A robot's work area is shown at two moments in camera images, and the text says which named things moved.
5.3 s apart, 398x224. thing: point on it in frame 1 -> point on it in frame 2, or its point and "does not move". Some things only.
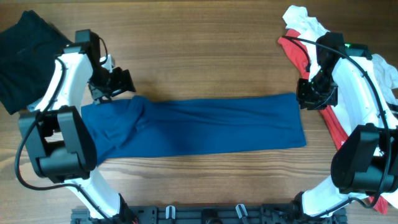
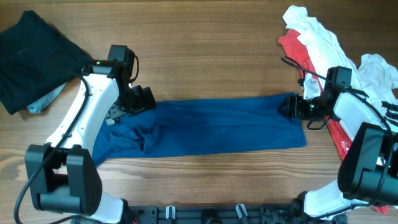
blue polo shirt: x=135 y=127 does not move
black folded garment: x=28 y=50 does not move
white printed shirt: x=387 y=79 does not move
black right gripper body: x=316 y=93 -> x=293 y=105
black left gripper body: x=110 y=83 -> x=135 y=102
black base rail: x=209 y=214 does not move
